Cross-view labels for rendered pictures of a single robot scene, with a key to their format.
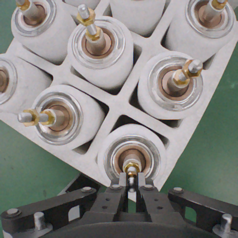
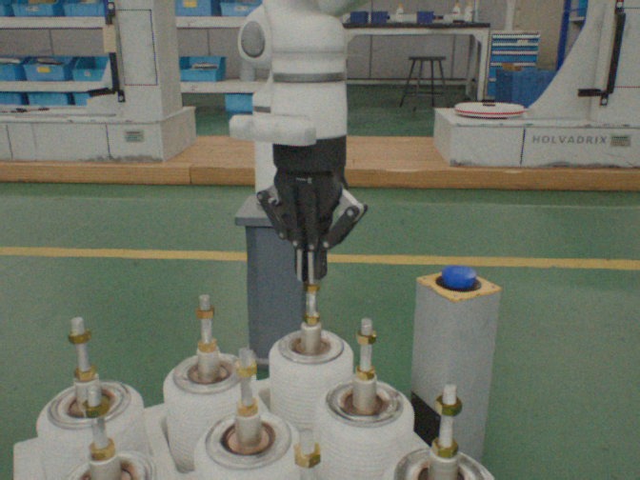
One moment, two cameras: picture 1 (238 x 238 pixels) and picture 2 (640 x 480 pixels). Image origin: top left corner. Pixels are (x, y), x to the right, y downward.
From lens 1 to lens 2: 0.53 m
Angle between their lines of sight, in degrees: 73
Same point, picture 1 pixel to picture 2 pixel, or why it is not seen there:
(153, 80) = (228, 382)
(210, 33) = (119, 388)
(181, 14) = (119, 421)
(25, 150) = not seen: outside the picture
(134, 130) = (286, 364)
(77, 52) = (283, 441)
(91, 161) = not seen: hidden behind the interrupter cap
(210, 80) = (149, 414)
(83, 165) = not seen: hidden behind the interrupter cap
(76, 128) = (347, 384)
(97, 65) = (272, 417)
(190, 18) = (118, 409)
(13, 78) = (404, 465)
